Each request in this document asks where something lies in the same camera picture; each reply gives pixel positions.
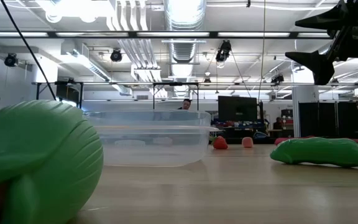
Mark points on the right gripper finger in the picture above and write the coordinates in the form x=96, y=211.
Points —
x=319, y=65
x=322, y=20

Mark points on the green toy pea pod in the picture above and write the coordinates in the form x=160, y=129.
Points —
x=322, y=152

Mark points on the pink toy peach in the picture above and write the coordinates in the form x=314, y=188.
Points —
x=247, y=142

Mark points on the red toy strawberry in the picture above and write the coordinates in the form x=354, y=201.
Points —
x=220, y=143

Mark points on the green ribbed toy cabbage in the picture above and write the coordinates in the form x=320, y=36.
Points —
x=42, y=149

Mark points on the black partition panels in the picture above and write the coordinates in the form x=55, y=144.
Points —
x=331, y=119

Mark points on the person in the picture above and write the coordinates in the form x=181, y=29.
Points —
x=185, y=104
x=278, y=124

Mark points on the red folded cloth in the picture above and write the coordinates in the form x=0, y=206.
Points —
x=291, y=139

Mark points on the black computer monitor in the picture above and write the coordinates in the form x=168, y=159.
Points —
x=68, y=93
x=237, y=109

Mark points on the clear plastic food container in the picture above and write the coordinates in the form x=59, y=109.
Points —
x=151, y=152

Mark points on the black ceiling-hung camera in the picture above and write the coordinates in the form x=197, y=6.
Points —
x=116, y=55
x=223, y=51
x=278, y=79
x=11, y=59

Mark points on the silver ventilation duct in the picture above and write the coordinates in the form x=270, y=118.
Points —
x=183, y=31

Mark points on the black metal table frame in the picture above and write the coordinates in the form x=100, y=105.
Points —
x=132, y=34

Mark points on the black background rig frame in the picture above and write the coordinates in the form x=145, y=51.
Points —
x=117, y=83

